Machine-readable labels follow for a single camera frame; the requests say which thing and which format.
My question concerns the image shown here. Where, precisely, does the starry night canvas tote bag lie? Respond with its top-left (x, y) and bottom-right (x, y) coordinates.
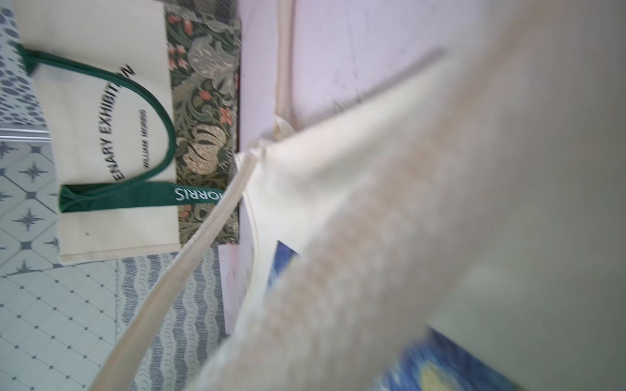
top-left (87, 0), bottom-right (626, 391)

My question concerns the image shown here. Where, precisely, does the green handled exhibition tote bag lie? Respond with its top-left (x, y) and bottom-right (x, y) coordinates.
top-left (14, 1), bottom-right (241, 265)

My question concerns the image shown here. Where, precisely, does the pink floral table mat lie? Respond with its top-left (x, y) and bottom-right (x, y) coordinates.
top-left (219, 1), bottom-right (484, 333)

